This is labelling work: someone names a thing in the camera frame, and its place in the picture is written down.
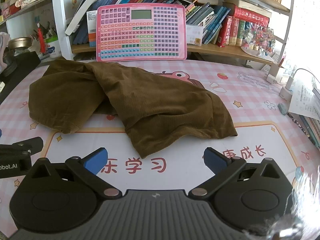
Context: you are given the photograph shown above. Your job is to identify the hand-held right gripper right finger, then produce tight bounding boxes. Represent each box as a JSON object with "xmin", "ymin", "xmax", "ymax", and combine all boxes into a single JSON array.
[{"xmin": 189, "ymin": 147, "xmax": 290, "ymax": 200}]

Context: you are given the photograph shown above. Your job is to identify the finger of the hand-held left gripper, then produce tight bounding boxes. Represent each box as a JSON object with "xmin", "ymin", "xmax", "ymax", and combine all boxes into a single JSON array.
[{"xmin": 11, "ymin": 136, "xmax": 44, "ymax": 157}]

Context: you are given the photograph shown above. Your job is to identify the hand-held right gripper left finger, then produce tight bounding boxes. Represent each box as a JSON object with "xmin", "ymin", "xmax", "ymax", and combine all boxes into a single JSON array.
[{"xmin": 26, "ymin": 147, "xmax": 123, "ymax": 200}]

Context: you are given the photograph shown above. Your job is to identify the brown corduroy pants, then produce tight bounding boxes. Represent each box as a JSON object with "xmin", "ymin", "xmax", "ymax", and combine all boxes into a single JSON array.
[{"xmin": 29, "ymin": 57, "xmax": 238, "ymax": 157}]

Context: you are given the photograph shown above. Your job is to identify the flat black case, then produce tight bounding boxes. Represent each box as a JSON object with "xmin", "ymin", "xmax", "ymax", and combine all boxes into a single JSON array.
[{"xmin": 0, "ymin": 51, "xmax": 42, "ymax": 105}]

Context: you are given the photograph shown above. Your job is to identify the pink cartoon desk mat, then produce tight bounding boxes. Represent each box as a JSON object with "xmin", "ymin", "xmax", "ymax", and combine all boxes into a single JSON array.
[{"xmin": 0, "ymin": 59, "xmax": 319, "ymax": 240}]

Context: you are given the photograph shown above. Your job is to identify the dark round weight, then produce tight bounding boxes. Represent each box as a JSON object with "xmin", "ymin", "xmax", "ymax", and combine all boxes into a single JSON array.
[{"xmin": 3, "ymin": 55, "xmax": 17, "ymax": 76}]

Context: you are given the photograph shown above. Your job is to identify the white power adapter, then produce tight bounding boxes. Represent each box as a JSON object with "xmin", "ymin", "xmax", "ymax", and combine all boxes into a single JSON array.
[{"xmin": 279, "ymin": 76, "xmax": 295, "ymax": 101}]

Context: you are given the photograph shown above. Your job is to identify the blurred shiny charm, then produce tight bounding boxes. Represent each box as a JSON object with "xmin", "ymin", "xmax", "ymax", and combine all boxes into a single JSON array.
[{"xmin": 265, "ymin": 170, "xmax": 320, "ymax": 240}]

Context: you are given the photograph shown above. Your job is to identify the white jar pen holder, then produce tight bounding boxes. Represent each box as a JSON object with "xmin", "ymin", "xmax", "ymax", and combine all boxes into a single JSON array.
[{"xmin": 45, "ymin": 36, "xmax": 62, "ymax": 60}]

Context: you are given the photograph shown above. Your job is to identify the stack of notebooks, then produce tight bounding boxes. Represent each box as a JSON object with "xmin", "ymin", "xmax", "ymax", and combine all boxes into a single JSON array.
[{"xmin": 287, "ymin": 111, "xmax": 320, "ymax": 152}]

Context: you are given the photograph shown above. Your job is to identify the red tassel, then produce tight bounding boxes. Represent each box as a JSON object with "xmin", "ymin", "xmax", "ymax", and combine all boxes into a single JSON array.
[{"xmin": 37, "ymin": 23, "xmax": 48, "ymax": 54}]

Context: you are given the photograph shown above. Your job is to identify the bundle of pens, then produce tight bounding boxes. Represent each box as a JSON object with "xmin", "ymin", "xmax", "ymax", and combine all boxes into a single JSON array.
[{"xmin": 31, "ymin": 21, "xmax": 59, "ymax": 42}]

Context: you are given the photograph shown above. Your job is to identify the row of dark blue books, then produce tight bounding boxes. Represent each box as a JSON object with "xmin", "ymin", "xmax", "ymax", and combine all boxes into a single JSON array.
[{"xmin": 71, "ymin": 0, "xmax": 193, "ymax": 48}]

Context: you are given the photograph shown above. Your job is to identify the white card with code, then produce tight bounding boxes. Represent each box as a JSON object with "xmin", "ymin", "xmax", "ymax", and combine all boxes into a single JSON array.
[{"xmin": 186, "ymin": 24, "xmax": 204, "ymax": 46}]

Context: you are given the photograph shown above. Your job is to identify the colourful candy bouquet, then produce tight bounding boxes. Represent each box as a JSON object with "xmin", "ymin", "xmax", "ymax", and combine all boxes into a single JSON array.
[{"xmin": 240, "ymin": 21, "xmax": 277, "ymax": 57}]

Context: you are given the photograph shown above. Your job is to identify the white orange box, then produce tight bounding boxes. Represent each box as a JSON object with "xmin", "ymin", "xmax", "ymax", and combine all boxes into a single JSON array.
[{"xmin": 87, "ymin": 10, "xmax": 98, "ymax": 47}]

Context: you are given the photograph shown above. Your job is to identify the white desk bookshelf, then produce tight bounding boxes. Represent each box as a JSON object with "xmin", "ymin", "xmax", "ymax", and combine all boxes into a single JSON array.
[{"xmin": 51, "ymin": 0, "xmax": 295, "ymax": 67}]

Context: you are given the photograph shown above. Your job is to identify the pink learning keyboard board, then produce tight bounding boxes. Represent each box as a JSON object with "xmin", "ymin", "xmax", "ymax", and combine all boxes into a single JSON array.
[{"xmin": 96, "ymin": 3, "xmax": 188, "ymax": 62}]

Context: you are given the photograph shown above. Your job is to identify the stack of blue workbooks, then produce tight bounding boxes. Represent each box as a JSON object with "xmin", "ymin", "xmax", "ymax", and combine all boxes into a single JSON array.
[{"xmin": 186, "ymin": 1, "xmax": 231, "ymax": 45}]

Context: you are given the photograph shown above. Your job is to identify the thick book with white pages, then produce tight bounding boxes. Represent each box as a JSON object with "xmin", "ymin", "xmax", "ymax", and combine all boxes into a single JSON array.
[{"xmin": 65, "ymin": 0, "xmax": 97, "ymax": 36}]

